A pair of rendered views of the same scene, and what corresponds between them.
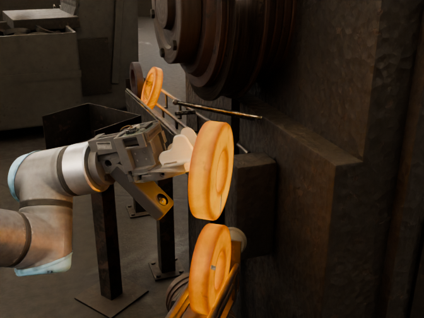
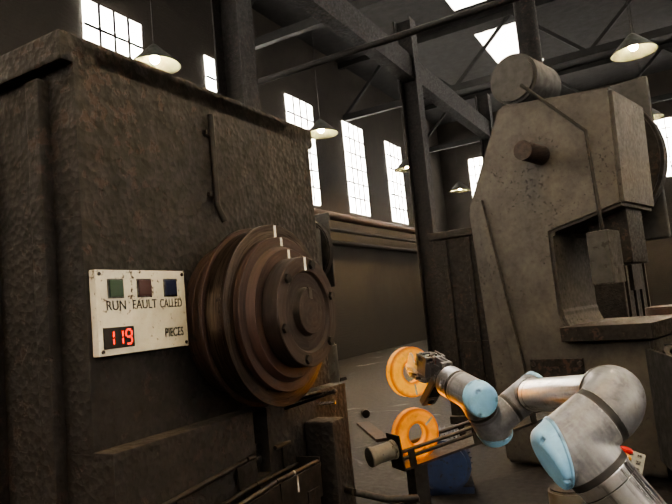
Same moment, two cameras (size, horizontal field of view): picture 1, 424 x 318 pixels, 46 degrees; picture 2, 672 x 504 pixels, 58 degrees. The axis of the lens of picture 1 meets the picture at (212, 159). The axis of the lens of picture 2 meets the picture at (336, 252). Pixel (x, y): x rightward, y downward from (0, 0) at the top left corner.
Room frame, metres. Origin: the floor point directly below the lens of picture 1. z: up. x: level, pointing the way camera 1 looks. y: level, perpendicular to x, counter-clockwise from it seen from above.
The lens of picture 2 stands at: (2.19, 1.32, 1.11)
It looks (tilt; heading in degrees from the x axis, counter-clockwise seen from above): 6 degrees up; 228
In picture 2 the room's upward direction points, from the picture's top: 5 degrees counter-clockwise
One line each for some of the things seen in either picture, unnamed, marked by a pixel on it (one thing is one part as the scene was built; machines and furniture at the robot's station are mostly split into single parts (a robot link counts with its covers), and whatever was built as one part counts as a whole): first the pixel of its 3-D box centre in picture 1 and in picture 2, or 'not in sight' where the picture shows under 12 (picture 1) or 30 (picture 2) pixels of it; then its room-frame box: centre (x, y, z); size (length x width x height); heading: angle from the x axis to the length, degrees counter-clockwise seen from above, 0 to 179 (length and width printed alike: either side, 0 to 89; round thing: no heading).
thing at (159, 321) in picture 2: not in sight; (142, 310); (1.60, 0.01, 1.15); 0.26 x 0.02 x 0.18; 19
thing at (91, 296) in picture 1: (100, 211); not in sight; (1.61, 0.40, 0.36); 0.26 x 0.20 x 0.72; 54
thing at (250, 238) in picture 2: (212, 1); (271, 314); (1.25, 0.00, 1.11); 0.47 x 0.06 x 0.47; 19
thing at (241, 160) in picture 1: (250, 206); (327, 460); (1.03, -0.09, 0.68); 0.11 x 0.08 x 0.24; 109
